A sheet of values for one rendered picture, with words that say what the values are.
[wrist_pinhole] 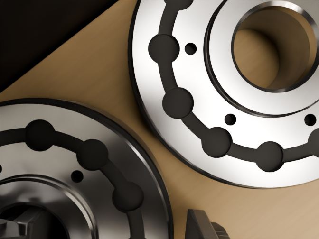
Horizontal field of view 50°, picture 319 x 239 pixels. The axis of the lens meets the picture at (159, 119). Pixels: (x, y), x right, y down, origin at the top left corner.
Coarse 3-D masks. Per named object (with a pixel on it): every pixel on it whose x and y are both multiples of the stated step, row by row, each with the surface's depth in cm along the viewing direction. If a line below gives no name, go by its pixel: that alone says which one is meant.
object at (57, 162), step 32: (0, 128) 12; (32, 128) 12; (64, 128) 12; (96, 128) 12; (0, 160) 12; (32, 160) 12; (64, 160) 12; (96, 160) 13; (128, 160) 12; (96, 192) 12; (128, 192) 13; (160, 192) 12; (128, 224) 12; (160, 224) 12
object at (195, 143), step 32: (160, 0) 12; (192, 0) 12; (160, 32) 12; (192, 32) 12; (160, 64) 13; (192, 64) 12; (160, 96) 12; (192, 96) 12; (160, 128) 12; (192, 128) 12; (224, 128) 12; (256, 128) 12; (288, 128) 12; (192, 160) 12; (224, 160) 12; (256, 160) 13; (288, 160) 13
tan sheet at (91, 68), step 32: (128, 0) 15; (96, 32) 15; (128, 32) 15; (256, 32) 15; (64, 64) 15; (96, 64) 15; (256, 64) 15; (0, 96) 15; (32, 96) 15; (64, 96) 15; (96, 96) 15; (128, 96) 15; (160, 160) 15; (192, 192) 16; (224, 192) 16; (256, 192) 16; (288, 192) 16; (224, 224) 16; (256, 224) 16; (288, 224) 16
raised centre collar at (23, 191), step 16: (16, 176) 12; (32, 176) 12; (48, 176) 12; (0, 192) 12; (16, 192) 12; (32, 192) 12; (48, 192) 12; (64, 192) 12; (0, 208) 12; (48, 208) 12; (64, 208) 12; (80, 208) 12; (64, 224) 12; (80, 224) 12; (96, 224) 12
